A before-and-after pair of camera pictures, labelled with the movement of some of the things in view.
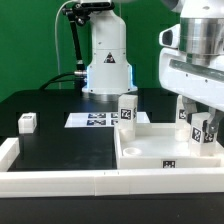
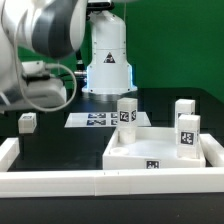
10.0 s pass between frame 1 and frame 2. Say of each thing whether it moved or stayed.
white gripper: moved
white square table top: moved
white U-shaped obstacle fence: stayed
